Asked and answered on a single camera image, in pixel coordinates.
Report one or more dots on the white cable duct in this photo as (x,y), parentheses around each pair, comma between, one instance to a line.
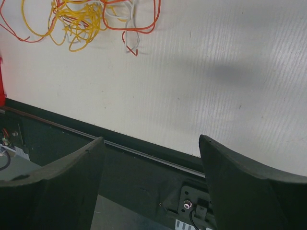
(15,151)
(186,225)

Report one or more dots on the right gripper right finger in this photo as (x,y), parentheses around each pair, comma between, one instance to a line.
(248,195)

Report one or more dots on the right white cable duct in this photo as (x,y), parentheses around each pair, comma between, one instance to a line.
(186,225)

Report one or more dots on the red plastic bin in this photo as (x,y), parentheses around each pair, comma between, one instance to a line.
(2,92)

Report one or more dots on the left white cable duct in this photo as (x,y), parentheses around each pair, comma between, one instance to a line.
(15,151)

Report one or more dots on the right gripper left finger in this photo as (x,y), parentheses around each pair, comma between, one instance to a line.
(59,196)

